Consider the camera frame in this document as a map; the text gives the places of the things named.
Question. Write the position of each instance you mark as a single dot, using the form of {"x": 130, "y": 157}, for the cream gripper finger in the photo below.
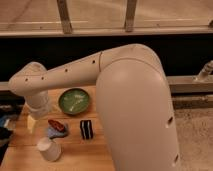
{"x": 31, "y": 122}

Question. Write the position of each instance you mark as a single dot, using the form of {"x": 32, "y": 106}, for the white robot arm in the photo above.
{"x": 133, "y": 101}

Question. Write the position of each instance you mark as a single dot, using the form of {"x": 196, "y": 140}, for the green ceramic bowl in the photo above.
{"x": 74, "y": 101}

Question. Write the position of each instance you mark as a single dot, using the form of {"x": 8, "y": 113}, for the black white striped eraser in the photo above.
{"x": 86, "y": 129}

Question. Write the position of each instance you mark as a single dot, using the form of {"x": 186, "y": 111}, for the red brown toy object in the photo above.
{"x": 57, "y": 125}

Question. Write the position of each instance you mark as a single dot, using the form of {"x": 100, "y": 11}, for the blue grey cloth piece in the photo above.
{"x": 53, "y": 133}

